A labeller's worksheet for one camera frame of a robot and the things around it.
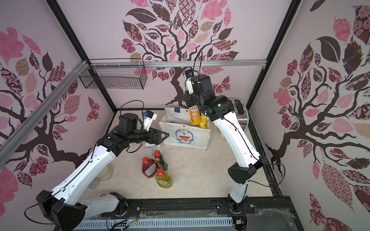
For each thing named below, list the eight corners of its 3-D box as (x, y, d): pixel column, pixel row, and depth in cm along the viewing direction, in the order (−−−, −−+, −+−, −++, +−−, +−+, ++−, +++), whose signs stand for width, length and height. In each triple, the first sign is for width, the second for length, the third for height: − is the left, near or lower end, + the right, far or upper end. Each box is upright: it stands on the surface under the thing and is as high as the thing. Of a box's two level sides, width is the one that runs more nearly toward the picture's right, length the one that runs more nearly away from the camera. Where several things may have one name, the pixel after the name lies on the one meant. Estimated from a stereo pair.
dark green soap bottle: (158, 167, 90) (152, 153, 75) (162, 164, 92) (157, 148, 77) (163, 173, 88) (158, 159, 72) (168, 169, 89) (163, 154, 74)
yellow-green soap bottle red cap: (160, 186, 83) (154, 175, 68) (164, 180, 85) (159, 167, 71) (168, 191, 81) (164, 180, 66) (172, 184, 84) (169, 172, 69)
